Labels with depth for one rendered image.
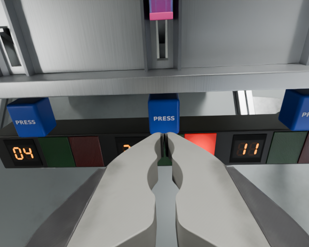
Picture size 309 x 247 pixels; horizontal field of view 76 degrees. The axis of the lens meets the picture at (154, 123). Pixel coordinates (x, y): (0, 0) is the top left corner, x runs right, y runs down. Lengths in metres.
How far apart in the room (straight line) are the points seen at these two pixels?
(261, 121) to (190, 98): 0.73
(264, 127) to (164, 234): 0.72
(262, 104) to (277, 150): 0.78
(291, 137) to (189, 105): 0.73
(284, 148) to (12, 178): 1.02
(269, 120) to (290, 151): 0.03
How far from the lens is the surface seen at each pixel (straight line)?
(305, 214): 1.01
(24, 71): 0.19
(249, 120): 0.22
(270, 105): 1.01
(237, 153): 0.21
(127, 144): 0.19
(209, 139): 0.19
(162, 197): 0.85
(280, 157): 0.23
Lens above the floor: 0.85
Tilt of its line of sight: 74 degrees down
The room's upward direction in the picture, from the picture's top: 12 degrees counter-clockwise
